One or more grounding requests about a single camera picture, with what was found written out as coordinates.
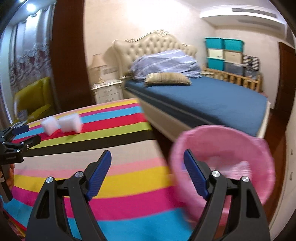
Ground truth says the white foam block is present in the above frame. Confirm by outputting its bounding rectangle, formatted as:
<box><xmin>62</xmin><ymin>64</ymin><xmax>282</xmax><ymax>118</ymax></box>
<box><xmin>41</xmin><ymin>116</ymin><xmax>60</xmax><ymax>136</ymax></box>

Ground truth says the white foam block L-shaped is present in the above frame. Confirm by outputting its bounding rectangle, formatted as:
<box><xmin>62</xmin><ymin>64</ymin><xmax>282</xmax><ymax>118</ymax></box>
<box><xmin>57</xmin><ymin>113</ymin><xmax>83</xmax><ymax>133</ymax></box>

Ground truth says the pink-lined trash bin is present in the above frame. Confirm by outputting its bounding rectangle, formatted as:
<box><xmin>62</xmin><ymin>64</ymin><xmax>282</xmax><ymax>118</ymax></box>
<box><xmin>169</xmin><ymin>125</ymin><xmax>275</xmax><ymax>222</ymax></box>

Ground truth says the person's left hand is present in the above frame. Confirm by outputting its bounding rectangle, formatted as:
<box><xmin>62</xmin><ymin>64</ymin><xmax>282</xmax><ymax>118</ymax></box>
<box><xmin>6</xmin><ymin>164</ymin><xmax>15</xmax><ymax>190</ymax></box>

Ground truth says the small upright picture box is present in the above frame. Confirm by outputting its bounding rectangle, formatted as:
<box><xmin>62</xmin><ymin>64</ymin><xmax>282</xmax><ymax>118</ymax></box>
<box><xmin>17</xmin><ymin>109</ymin><xmax>28</xmax><ymax>121</ymax></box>

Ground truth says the yellow leather armchair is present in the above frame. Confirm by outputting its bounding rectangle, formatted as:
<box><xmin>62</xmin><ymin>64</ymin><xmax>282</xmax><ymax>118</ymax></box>
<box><xmin>14</xmin><ymin>77</ymin><xmax>56</xmax><ymax>123</ymax></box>

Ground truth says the beige lace curtain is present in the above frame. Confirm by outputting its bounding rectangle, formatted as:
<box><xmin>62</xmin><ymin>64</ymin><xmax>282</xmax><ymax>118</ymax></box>
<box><xmin>1</xmin><ymin>1</ymin><xmax>58</xmax><ymax>125</ymax></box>

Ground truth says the dark wooden door panel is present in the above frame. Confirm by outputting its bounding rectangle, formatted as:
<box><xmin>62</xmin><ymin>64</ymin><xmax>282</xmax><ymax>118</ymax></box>
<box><xmin>50</xmin><ymin>0</ymin><xmax>94</xmax><ymax>112</ymax></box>

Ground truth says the white nightstand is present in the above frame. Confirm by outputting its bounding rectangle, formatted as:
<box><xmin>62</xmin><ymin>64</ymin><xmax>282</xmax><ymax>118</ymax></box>
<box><xmin>91</xmin><ymin>79</ymin><xmax>123</xmax><ymax>104</ymax></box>

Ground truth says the striped colourful tablecloth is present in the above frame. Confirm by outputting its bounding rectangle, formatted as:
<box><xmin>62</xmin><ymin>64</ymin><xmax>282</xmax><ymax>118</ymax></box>
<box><xmin>1</xmin><ymin>99</ymin><xmax>192</xmax><ymax>240</ymax></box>

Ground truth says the bedside table lamp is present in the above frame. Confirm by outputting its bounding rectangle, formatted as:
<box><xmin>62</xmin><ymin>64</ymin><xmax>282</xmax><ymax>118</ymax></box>
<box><xmin>89</xmin><ymin>54</ymin><xmax>107</xmax><ymax>84</ymax></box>

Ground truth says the beige tufted headboard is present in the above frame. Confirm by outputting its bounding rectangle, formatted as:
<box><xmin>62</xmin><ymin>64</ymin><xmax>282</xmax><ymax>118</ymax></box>
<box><xmin>112</xmin><ymin>30</ymin><xmax>197</xmax><ymax>79</ymax></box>

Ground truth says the gold striped pillow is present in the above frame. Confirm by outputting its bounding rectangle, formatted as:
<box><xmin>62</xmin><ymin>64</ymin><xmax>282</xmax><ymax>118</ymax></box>
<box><xmin>144</xmin><ymin>72</ymin><xmax>192</xmax><ymax>86</ymax></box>

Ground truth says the bed with blue sheet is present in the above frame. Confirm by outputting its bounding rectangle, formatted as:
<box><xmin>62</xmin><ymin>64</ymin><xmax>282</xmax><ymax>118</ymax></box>
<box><xmin>123</xmin><ymin>76</ymin><xmax>271</xmax><ymax>141</ymax></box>

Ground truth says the houndstooth bag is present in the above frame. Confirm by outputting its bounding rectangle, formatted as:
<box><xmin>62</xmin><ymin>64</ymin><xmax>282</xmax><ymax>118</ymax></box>
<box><xmin>243</xmin><ymin>54</ymin><xmax>260</xmax><ymax>71</ymax></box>

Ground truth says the lilac striped duvet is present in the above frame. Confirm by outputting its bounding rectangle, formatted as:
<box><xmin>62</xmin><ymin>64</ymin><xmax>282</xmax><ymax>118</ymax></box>
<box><xmin>130</xmin><ymin>49</ymin><xmax>201</xmax><ymax>80</ymax></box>

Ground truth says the teal storage bin lower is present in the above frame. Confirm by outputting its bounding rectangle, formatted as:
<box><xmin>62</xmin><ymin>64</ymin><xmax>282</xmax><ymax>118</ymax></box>
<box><xmin>207</xmin><ymin>57</ymin><xmax>224</xmax><ymax>71</ymax></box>

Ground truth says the beige storage drawer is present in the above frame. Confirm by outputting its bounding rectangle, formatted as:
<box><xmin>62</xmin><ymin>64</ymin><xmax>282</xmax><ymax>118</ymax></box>
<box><xmin>207</xmin><ymin>48</ymin><xmax>224</xmax><ymax>59</ymax></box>

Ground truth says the teal storage bin top-right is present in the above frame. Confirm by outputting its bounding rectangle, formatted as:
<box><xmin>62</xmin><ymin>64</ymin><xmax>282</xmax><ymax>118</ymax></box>
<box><xmin>223</xmin><ymin>38</ymin><xmax>245</xmax><ymax>53</ymax></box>

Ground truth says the teal storage bin top-left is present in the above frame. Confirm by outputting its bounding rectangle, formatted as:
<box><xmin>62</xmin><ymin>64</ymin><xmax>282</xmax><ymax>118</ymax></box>
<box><xmin>205</xmin><ymin>37</ymin><xmax>224</xmax><ymax>49</ymax></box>

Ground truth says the wooden crib rail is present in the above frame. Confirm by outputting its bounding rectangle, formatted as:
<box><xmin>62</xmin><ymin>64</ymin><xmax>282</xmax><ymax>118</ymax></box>
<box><xmin>201</xmin><ymin>68</ymin><xmax>262</xmax><ymax>92</ymax></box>

